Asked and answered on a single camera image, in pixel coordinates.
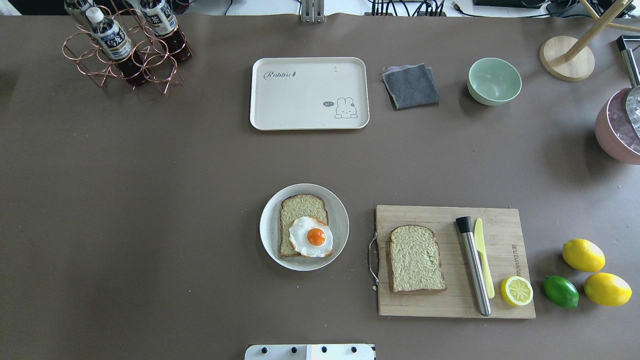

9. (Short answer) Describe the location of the cream rabbit serving tray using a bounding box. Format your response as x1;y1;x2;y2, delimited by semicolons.
249;57;370;131

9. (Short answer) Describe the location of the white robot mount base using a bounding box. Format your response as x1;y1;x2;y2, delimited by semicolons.
244;343;377;360

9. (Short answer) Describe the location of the upper whole lemon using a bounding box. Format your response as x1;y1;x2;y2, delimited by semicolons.
562;238;606;272

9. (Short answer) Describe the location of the steel muddler black tip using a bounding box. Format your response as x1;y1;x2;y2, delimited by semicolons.
455;216;492;317

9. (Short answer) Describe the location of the wooden cutting board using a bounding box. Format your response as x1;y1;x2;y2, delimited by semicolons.
375;205;536;319

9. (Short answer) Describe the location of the green lime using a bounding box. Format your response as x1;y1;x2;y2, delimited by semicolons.
542;275;579;309

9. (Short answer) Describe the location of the copper wire bottle rack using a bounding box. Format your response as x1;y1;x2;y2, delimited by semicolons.
62;0;184;94

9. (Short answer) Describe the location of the yellow plastic knife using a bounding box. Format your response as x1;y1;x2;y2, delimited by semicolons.
473;218;495;299

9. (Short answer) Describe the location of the white round plate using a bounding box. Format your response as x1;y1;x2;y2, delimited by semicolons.
259;183;350;272

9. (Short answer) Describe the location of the bread slice from board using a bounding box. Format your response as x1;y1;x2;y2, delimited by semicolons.
389;224;448;294

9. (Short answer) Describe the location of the tea bottle back left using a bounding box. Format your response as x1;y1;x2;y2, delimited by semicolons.
63;0;95;32

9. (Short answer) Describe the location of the pink ice bowl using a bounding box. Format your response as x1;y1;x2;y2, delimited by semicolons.
595;88;640;165

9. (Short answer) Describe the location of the lower whole lemon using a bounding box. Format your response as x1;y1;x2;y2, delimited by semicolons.
583;272;633;306

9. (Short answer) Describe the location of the tea bottle right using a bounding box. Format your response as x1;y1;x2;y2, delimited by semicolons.
139;0;192;63

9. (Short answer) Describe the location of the whole lemon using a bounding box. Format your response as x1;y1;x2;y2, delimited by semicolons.
562;238;606;272
583;272;633;306

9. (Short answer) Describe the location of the grey folded cloth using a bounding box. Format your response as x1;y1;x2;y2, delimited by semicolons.
381;63;441;110

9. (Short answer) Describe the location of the bread slice on plate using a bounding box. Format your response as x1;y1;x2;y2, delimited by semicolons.
278;194;329;258

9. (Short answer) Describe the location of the tea bottle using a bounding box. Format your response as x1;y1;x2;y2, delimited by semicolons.
139;0;192;63
63;0;95;32
85;6;147;87

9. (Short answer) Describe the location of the half lemon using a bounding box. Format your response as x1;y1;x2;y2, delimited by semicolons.
500;276;534;306

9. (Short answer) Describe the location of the tea bottle front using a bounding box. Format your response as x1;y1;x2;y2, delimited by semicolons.
85;6;147;87

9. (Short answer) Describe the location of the metal ice scoop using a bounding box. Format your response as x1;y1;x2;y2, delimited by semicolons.
616;35;640;136

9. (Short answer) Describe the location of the mint green bowl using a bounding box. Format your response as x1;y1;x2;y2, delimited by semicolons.
466;57;522;106

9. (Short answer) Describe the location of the fried egg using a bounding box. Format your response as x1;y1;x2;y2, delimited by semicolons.
288;216;334;258

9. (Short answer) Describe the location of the wooden mug tree stand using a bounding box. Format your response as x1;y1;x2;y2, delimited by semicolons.
539;0;640;82

